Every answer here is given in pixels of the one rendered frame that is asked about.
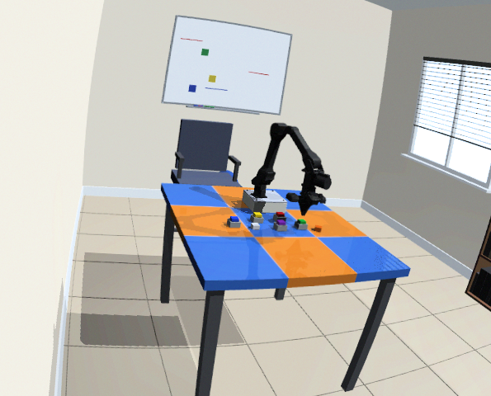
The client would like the green button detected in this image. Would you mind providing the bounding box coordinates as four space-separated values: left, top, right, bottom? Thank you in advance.
294 219 309 229

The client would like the yellow button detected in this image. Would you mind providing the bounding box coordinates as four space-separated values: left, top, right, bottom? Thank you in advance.
250 212 264 224

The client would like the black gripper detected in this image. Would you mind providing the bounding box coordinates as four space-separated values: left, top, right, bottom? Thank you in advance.
286 182 326 216

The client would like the blue button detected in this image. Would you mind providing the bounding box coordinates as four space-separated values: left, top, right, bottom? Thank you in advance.
227 216 241 228

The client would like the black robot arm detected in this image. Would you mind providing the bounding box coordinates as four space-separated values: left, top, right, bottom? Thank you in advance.
251 123 332 205

